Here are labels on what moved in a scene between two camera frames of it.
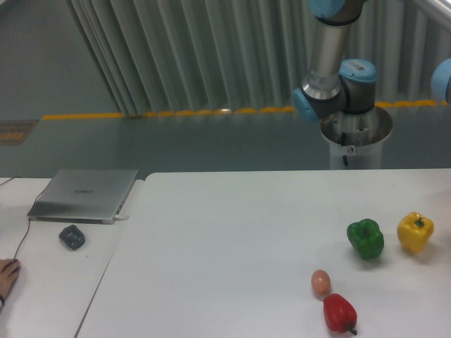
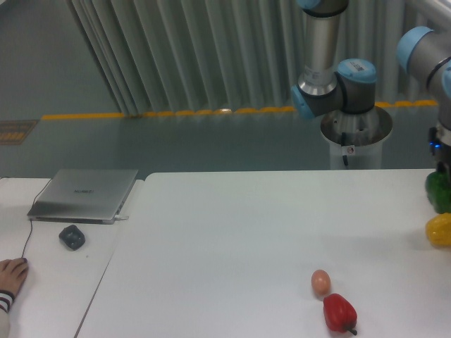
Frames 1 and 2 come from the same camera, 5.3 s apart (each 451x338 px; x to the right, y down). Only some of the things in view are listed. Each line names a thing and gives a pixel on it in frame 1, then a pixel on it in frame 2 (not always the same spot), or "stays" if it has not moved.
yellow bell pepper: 414,231 to 438,230
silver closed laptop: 84,196 stays
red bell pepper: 340,315 stays
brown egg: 320,281 stays
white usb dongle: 119,217 stays
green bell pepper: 366,238 to 438,189
